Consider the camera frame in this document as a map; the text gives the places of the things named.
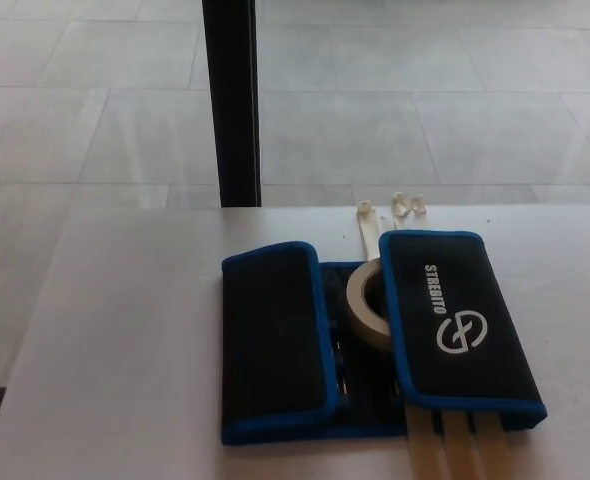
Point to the black blue-trimmed folding toolkit case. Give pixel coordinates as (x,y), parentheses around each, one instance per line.
(275,320)

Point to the long beige tape strip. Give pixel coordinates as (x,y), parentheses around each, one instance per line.
(369,235)

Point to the beige masking tape roll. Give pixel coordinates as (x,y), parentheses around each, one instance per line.
(355,300)

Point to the crumpled beige tape strip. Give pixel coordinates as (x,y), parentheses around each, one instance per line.
(405,210)

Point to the black vertical metal post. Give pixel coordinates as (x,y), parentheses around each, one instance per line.
(232,100)

